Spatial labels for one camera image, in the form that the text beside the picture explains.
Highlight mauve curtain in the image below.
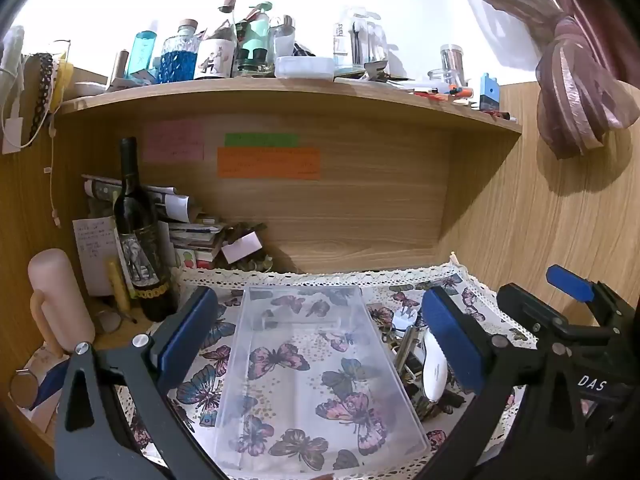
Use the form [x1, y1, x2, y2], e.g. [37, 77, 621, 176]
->
[450, 0, 640, 161]

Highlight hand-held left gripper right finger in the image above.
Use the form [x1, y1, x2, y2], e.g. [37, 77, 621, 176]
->
[421, 286, 586, 480]

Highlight white plastic container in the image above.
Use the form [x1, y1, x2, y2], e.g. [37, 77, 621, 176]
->
[275, 56, 335, 81]

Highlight butterfly print lace tablecloth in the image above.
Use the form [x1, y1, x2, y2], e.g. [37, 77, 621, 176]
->
[115, 252, 532, 480]

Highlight white handwritten note paper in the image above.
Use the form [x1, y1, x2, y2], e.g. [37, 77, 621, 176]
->
[72, 217, 122, 297]

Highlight fruit sticker sheet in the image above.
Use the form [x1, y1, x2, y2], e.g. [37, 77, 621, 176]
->
[177, 247, 216, 269]

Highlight white charger with cable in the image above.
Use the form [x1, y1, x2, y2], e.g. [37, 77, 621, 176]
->
[0, 25, 27, 156]

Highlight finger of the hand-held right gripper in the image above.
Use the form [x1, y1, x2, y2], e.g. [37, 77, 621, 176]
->
[546, 264, 626, 317]
[496, 283, 596, 349]

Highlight silver metal cylinder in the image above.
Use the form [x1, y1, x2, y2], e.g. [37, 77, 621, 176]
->
[394, 324, 420, 376]

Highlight stack of booklets and papers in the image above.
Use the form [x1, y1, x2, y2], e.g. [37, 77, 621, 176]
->
[82, 174, 225, 269]

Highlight key bunch with white fob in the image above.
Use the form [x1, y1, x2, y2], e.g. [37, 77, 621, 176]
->
[390, 305, 423, 336]

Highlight clear bottle with silver cap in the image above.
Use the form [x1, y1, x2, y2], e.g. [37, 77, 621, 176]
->
[270, 15, 297, 58]

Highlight blue flat item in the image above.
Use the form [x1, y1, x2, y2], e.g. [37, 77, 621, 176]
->
[32, 360, 71, 411]

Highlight green sticky note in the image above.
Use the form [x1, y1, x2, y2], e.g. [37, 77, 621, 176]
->
[224, 132, 299, 148]

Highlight pile of small metal pieces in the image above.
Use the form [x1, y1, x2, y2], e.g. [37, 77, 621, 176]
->
[215, 222, 275, 274]

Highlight white handheld massager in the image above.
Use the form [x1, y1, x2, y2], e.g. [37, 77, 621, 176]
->
[421, 329, 449, 405]

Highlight clear acrylic pen holder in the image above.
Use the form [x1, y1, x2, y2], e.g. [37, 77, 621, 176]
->
[332, 7, 389, 68]

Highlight yellow roll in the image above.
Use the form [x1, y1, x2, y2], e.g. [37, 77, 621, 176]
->
[52, 57, 75, 111]

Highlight blue box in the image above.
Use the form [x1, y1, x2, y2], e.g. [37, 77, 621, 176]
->
[479, 74, 502, 111]

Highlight dark wine bottle elephant label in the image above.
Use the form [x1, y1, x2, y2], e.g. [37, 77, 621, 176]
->
[112, 136, 180, 322]

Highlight orange sticky note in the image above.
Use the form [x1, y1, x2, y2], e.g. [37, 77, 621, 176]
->
[217, 147, 321, 181]

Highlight pale pink card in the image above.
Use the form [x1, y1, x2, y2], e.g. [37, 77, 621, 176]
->
[221, 232, 263, 264]

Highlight lace ribbon roll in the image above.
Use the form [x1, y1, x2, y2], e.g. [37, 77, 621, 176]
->
[22, 52, 56, 131]

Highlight white hanging cord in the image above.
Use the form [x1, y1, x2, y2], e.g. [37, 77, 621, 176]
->
[44, 110, 63, 228]

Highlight yellow tube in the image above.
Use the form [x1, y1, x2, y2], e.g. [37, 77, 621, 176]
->
[108, 260, 132, 313]

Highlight glass jar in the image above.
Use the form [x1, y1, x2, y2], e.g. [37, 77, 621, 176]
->
[440, 45, 469, 86]

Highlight glass bottle with figure label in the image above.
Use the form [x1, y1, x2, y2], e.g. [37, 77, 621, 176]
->
[194, 0, 239, 81]

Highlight blue diamond glass bottle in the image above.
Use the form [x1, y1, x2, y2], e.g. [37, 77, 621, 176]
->
[159, 19, 200, 84]

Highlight green glass bottle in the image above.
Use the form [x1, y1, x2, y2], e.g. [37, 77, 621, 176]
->
[234, 2, 275, 78]

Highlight pink mug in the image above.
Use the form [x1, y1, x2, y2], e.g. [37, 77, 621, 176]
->
[27, 249, 96, 356]

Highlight metal binder clip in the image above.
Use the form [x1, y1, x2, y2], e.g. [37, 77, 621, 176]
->
[362, 60, 391, 82]

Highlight clear plastic storage box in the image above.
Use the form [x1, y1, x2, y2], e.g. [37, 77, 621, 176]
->
[212, 285, 432, 472]

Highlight wooden shelf board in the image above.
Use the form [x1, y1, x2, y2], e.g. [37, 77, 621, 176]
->
[52, 77, 523, 136]

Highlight pink sticky note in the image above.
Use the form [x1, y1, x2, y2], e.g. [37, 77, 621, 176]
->
[144, 121, 205, 162]

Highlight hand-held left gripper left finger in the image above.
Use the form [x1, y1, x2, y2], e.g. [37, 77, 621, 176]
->
[54, 286, 221, 480]

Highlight orange marker pens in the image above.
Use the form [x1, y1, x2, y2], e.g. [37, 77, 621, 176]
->
[415, 85, 474, 100]

